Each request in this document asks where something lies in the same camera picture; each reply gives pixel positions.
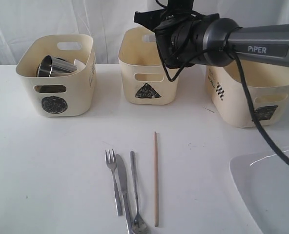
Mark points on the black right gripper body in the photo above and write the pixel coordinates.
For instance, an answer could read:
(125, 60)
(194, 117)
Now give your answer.
(179, 32)

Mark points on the wooden chopstick apart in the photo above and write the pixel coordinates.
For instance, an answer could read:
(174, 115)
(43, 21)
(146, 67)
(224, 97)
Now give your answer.
(156, 177)

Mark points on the steel cup with wire handle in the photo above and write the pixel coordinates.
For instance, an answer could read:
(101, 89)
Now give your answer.
(50, 88)

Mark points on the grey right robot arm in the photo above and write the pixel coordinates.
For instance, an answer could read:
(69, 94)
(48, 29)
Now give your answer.
(224, 40)

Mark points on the cream bin with triangle mark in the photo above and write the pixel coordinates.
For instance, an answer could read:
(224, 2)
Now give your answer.
(143, 77)

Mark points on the stainless steel spoon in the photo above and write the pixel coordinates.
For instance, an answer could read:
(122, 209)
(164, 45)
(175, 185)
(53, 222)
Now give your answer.
(139, 226)

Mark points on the cream bin with square mark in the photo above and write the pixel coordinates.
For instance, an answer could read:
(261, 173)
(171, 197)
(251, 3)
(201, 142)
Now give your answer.
(268, 86)

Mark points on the stainless steel fork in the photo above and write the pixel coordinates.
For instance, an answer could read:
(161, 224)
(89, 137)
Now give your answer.
(111, 163)

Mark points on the stainless steel table knife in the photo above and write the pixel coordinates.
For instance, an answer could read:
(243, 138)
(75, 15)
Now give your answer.
(124, 190)

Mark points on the steel mug with loop handle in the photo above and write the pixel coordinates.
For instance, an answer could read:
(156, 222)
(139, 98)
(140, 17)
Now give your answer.
(51, 66)

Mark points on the large white square plate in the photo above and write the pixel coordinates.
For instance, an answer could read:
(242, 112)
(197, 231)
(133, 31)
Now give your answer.
(262, 181)

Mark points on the cream bin with circle mark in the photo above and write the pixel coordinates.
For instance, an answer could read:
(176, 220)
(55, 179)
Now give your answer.
(79, 85)

